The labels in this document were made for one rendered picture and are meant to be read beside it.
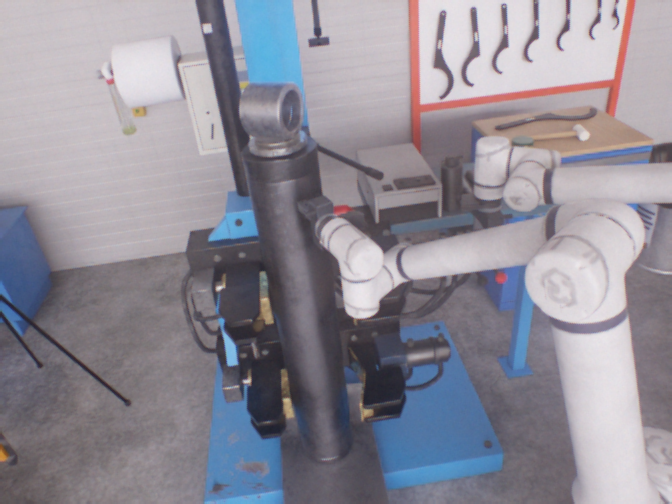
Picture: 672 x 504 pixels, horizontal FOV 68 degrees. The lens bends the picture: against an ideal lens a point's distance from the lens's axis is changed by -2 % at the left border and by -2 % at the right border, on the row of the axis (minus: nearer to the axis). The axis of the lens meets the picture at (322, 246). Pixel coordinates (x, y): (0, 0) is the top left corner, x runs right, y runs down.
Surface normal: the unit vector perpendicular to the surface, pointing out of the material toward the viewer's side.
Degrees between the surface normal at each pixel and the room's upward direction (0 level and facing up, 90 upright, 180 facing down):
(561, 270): 86
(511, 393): 0
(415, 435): 0
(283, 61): 90
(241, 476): 0
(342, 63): 90
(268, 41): 90
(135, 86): 101
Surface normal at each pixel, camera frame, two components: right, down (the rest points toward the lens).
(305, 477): -0.11, -0.84
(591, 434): -0.68, 0.45
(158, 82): 0.11, 0.58
